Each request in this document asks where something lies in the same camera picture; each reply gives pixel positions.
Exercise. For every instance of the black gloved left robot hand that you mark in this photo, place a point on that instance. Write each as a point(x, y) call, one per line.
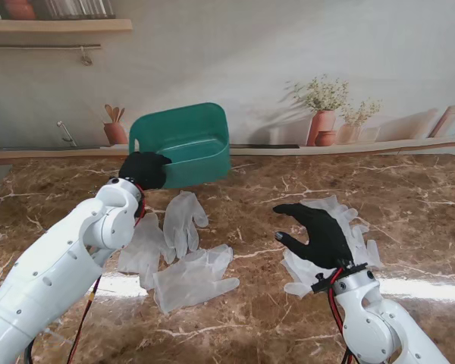
point(142, 170)

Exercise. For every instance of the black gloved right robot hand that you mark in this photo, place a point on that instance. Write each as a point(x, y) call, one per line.
point(322, 235)

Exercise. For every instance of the translucent white disposable glove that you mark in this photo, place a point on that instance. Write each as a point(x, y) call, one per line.
point(360, 242)
point(144, 250)
point(182, 220)
point(299, 271)
point(341, 212)
point(193, 280)

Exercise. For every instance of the green plastic basket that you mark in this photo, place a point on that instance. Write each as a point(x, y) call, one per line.
point(197, 151)

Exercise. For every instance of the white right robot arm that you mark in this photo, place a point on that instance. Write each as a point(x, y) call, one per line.
point(368, 314)

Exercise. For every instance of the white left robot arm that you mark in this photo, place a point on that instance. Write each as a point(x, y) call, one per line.
point(60, 265)

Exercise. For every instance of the printed kitchen scene backdrop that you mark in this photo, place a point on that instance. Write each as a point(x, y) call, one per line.
point(227, 57)

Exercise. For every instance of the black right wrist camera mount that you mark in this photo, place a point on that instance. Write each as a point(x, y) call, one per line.
point(322, 282)

